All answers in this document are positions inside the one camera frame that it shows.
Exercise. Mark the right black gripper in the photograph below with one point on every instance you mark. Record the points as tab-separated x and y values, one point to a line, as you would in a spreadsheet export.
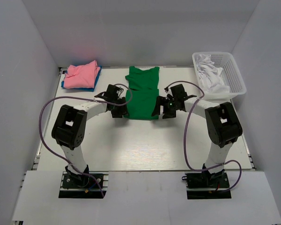
162	101

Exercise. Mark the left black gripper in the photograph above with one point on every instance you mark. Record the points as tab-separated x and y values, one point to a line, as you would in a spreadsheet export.
123	111

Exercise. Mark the green t shirt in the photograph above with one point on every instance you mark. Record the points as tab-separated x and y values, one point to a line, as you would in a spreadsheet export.
143	85

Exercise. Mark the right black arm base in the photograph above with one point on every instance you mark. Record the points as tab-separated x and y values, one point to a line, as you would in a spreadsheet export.
209	184

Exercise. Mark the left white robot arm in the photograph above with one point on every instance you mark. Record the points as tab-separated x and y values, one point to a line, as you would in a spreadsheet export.
69	127

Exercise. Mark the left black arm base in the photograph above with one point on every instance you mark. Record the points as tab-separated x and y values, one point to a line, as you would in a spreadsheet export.
71	188

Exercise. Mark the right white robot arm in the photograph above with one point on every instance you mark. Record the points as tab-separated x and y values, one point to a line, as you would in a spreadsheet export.
223	128

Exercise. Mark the pink folded t shirt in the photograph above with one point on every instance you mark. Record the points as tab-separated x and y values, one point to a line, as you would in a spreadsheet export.
82	76

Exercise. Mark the blue folded t shirt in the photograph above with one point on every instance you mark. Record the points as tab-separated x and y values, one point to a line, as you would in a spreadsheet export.
83	89

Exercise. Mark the white crumpled t shirt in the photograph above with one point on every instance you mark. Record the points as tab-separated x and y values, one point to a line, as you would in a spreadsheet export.
210	76

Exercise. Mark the white plastic basket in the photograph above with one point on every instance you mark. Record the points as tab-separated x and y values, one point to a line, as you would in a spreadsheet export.
230	75

